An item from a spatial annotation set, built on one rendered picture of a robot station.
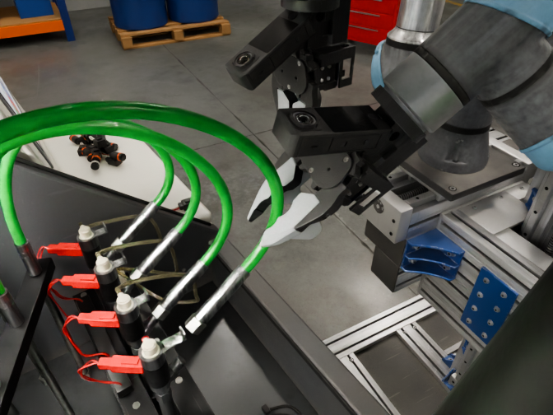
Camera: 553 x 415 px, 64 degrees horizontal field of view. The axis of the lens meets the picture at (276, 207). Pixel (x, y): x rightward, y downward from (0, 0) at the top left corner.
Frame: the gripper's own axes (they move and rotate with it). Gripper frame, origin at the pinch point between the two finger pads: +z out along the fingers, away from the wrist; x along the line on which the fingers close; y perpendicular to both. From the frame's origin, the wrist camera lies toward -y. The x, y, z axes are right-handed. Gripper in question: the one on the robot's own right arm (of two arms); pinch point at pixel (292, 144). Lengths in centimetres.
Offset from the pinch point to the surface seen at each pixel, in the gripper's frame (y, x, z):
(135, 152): -7, 56, 26
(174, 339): -26.1, -12.1, 11.5
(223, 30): 214, 409, 118
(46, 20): 51, 497, 101
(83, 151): -18, 61, 25
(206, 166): -16.1, -4.8, -4.8
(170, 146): -19.9, -4.8, -8.8
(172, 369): -27.3, -12.4, 16.2
